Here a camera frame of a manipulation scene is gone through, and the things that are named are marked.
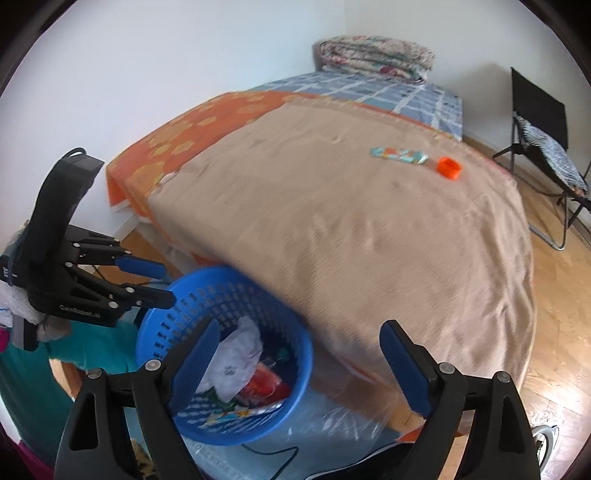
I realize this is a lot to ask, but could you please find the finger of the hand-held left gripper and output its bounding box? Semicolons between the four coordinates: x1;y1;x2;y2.
108;285;177;311
113;255;168;281

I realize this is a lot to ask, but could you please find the red cardboard box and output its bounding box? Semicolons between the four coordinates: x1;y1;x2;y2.
238;361;283;403

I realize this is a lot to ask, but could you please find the orange floral bed sheet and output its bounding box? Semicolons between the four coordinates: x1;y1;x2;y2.
105;90;324;222

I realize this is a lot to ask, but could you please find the blue plastic basket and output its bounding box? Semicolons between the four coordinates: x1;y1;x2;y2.
135;265;315;447

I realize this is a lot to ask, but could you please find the black folding chair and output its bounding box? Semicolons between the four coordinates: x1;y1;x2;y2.
492;67;591;251

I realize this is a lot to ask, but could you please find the thin black cable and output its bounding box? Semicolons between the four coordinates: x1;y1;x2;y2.
240;443;302;480

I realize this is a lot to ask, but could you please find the white plastic bag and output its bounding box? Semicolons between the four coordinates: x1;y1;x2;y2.
196;316;265;403

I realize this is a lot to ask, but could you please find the colourful snack wrapper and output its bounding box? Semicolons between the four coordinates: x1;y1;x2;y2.
369;146;430;167

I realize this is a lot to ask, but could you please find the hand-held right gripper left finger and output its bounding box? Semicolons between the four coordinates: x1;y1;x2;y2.
55;318;222;480

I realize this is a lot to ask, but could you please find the white round device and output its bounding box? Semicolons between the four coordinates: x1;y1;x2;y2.
529;424;560;462

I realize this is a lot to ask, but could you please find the blue plaid bed sheet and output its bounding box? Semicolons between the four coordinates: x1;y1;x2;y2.
245;70;464;139

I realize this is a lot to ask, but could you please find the person's teal clothing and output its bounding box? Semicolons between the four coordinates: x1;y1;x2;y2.
0;318;141;467

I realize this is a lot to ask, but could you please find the person's left hand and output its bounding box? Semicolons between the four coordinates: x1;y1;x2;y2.
0;222;72;343

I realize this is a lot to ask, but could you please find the clear plastic floor sheet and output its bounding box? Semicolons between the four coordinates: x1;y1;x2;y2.
129;388;389;480

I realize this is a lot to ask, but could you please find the clear bottle with teal cap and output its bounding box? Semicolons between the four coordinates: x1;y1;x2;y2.
261;347;294;370

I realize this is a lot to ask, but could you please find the beige blanket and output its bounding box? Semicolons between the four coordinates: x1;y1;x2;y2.
148;99;539;416

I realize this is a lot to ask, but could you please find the striped cloth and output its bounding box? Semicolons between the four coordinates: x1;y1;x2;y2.
513;113;590;197

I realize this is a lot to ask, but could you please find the folded floral quilt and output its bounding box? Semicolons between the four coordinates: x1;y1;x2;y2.
314;34;436;85

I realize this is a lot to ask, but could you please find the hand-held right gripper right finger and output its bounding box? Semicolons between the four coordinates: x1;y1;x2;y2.
379;320;541;480

